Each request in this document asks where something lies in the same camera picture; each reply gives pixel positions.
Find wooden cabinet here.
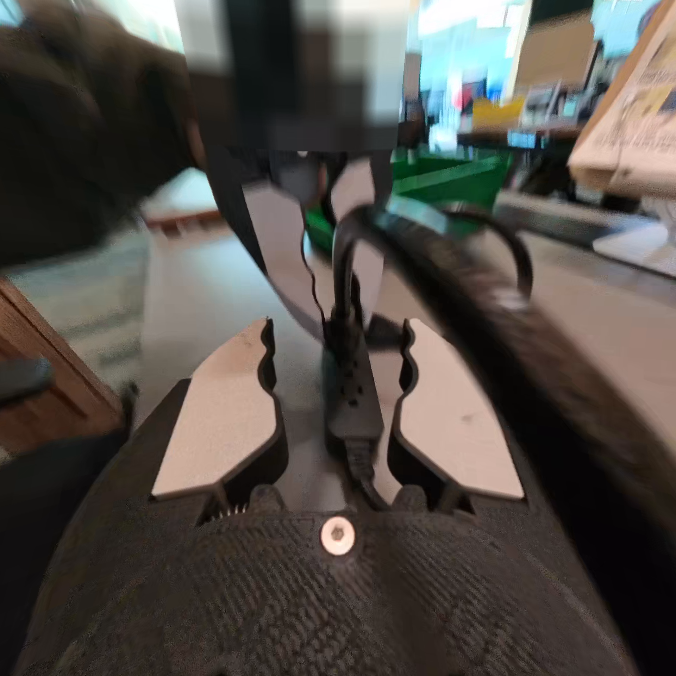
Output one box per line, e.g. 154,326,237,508
0,279,125,456

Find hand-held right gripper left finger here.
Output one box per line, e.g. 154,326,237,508
150,317,290,510

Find black power strip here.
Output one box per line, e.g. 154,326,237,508
321,317,385,460

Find black socket connector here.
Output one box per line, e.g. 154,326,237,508
367,313,405,350

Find green crate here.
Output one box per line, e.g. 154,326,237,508
305,148,514,249

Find black braided cable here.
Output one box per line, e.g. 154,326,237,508
346,438,394,512

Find black power plug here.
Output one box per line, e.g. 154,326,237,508
322,303,365,360

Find person's left forearm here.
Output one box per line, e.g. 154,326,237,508
0,0,208,267

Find cluttered shelf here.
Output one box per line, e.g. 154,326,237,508
401,0,605,154

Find printed cardboard box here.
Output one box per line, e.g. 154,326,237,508
568,0,676,199

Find black power cable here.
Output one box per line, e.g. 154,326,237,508
332,203,676,508
444,203,534,302

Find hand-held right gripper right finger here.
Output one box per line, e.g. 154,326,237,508
387,318,526,512

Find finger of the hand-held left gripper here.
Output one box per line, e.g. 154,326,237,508
330,157,385,319
242,182,327,341

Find white stand base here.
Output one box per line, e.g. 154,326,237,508
591,195,676,278

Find brown cardboard box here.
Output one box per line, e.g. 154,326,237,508
515,11,603,93

